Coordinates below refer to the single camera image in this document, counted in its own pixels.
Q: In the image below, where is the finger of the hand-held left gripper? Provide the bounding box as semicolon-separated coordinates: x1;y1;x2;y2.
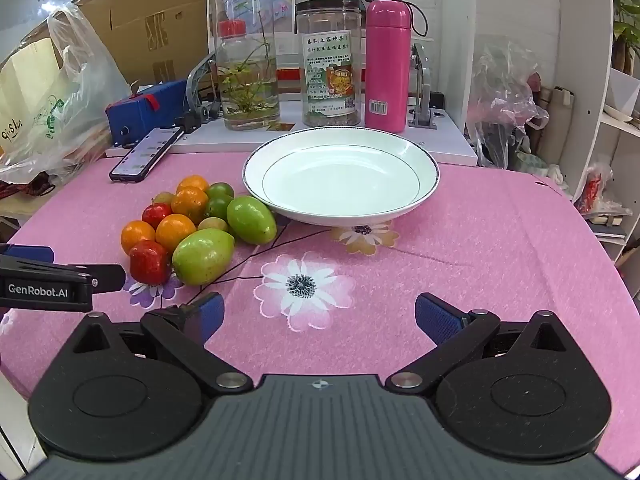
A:
0;244;55;264
0;256;126;293

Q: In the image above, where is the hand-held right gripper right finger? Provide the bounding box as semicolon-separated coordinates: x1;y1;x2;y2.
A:
385;293;576;394

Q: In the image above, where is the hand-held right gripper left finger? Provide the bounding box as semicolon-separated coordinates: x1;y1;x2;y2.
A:
67;292;254;395

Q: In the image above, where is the red apple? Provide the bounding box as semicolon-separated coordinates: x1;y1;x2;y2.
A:
129;240;172;285
142;203;173;230

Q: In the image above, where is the orange tangerine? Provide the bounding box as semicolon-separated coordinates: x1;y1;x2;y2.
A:
121;220;157;256
171;186;210;225
176;175;210;195
155;213;197;253

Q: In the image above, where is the large green mango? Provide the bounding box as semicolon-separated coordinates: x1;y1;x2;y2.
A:
226;195;278;246
172;228;236;287

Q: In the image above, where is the white plate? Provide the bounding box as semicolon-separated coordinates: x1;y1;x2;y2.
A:
242;127;441;227

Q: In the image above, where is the pink floral tablecloth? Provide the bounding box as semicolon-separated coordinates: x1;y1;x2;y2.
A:
0;152;640;461

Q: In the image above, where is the black smartphone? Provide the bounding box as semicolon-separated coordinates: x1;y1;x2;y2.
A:
109;126;185;182

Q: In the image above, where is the white plastic bag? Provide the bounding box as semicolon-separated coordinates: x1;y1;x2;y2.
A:
0;0;133;186

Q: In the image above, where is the white machine platform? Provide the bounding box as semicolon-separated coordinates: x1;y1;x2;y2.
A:
102;100;478;166

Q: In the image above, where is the blue box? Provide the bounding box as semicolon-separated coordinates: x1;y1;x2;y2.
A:
105;79;193;148

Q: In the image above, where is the red packet in plastic bag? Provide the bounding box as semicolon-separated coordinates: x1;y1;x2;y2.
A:
575;160;631;218

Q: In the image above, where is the tall glass vase with plant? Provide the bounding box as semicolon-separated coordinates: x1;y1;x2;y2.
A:
214;0;281;132

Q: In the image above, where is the clear plastic bag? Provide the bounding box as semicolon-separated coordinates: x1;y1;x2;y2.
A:
467;40;551;171

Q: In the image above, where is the pink thermos bottle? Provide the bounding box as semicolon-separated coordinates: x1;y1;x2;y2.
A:
364;0;430;134

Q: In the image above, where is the brown cardboard box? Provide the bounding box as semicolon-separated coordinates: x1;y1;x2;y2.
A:
0;0;216;91

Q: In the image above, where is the clear red capped plastic bottle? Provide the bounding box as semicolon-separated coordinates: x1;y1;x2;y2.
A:
216;19;251;111

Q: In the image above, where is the white shelf unit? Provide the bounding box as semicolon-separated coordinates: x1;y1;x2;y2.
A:
440;0;640;261

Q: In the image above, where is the clear labelled plastic jar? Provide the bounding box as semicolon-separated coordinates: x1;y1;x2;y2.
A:
295;0;363;128

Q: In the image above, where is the green potted plant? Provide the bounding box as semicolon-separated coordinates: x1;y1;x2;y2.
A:
612;0;640;73

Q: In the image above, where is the grey metal handle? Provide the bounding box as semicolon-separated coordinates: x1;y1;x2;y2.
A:
186;55;221;121

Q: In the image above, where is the grey metal bracket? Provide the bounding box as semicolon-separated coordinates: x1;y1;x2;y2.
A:
407;42;441;128

